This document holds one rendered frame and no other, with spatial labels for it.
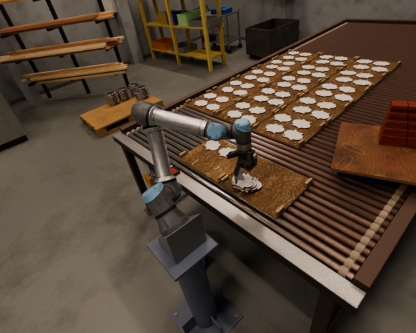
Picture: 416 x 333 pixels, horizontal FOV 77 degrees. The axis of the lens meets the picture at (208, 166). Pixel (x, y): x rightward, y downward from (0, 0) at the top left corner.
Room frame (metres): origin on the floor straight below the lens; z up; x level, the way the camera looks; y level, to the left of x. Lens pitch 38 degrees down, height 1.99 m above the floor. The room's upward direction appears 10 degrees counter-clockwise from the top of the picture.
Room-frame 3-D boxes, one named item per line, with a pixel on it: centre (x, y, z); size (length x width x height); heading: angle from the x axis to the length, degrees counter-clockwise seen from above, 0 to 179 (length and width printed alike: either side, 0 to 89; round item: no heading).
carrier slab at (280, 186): (1.11, -0.31, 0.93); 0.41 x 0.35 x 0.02; 37
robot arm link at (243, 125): (1.08, -0.19, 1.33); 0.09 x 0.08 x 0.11; 73
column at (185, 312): (0.83, 0.21, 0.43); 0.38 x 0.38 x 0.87; 34
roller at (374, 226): (1.46, -0.17, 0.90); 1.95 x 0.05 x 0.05; 36
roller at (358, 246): (1.37, -0.05, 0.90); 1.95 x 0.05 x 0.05; 36
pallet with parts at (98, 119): (4.50, 1.35, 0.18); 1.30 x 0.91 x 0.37; 128
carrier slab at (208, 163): (1.45, -0.06, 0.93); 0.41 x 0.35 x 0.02; 36
